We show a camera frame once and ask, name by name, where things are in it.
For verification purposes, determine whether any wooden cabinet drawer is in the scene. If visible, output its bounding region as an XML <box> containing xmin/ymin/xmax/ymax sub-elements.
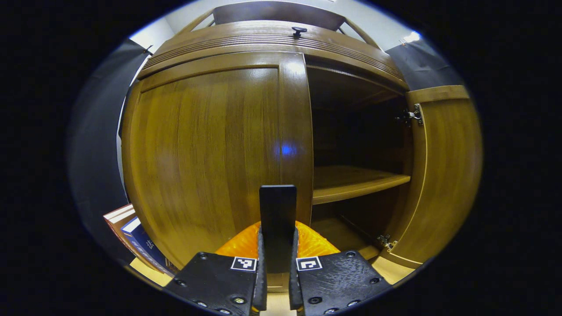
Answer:
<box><xmin>138</xmin><ymin>20</ymin><xmax>407</xmax><ymax>90</ymax></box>

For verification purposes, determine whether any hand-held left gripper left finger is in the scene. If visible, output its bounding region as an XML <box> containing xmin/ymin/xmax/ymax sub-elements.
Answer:
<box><xmin>163</xmin><ymin>222</ymin><xmax>267</xmax><ymax>316</ymax></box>

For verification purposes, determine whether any wooden shoe cabinet door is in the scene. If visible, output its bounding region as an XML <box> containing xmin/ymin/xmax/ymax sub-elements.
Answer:
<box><xmin>121</xmin><ymin>51</ymin><xmax>314</xmax><ymax>294</ymax></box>
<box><xmin>380</xmin><ymin>85</ymin><xmax>483</xmax><ymax>269</ymax></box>

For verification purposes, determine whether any metal door hinge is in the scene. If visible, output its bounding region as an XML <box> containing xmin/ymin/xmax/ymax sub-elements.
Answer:
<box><xmin>377</xmin><ymin>233</ymin><xmax>398</xmax><ymax>251</ymax></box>
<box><xmin>395</xmin><ymin>104</ymin><xmax>424</xmax><ymax>128</ymax></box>

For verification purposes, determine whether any black door handle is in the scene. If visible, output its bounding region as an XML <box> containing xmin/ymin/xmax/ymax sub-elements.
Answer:
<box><xmin>259</xmin><ymin>185</ymin><xmax>297</xmax><ymax>273</ymax></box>

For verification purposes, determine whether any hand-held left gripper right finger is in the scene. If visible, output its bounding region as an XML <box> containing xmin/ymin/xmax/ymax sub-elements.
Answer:
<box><xmin>288</xmin><ymin>221</ymin><xmax>393</xmax><ymax>316</ymax></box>

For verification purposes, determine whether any wooden double-door shoe cabinet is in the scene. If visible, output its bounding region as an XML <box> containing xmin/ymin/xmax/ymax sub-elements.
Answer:
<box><xmin>121</xmin><ymin>0</ymin><xmax>483</xmax><ymax>294</ymax></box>

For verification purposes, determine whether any wooden inner cabinet shelf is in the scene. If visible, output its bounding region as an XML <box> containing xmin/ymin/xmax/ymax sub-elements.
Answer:
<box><xmin>313</xmin><ymin>165</ymin><xmax>411</xmax><ymax>205</ymax></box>

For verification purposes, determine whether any red book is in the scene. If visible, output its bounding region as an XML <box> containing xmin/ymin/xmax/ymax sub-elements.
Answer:
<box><xmin>103</xmin><ymin>203</ymin><xmax>176</xmax><ymax>275</ymax></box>

